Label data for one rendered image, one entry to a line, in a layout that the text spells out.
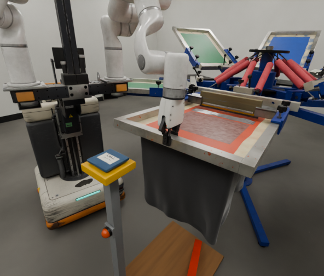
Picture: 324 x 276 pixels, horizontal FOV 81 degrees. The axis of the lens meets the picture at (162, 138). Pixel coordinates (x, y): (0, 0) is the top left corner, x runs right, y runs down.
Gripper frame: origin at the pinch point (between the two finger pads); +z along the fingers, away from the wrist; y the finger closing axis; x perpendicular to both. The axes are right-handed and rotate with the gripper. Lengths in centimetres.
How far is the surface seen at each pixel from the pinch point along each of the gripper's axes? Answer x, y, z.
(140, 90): -75, -66, 2
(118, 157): -9.4, 16.6, 4.9
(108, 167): -7.3, 22.4, 5.0
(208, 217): 16.9, -9.2, 35.0
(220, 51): -68, -208, -34
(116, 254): -10, 19, 52
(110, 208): -10.9, 20.2, 25.4
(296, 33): 4, -268, -61
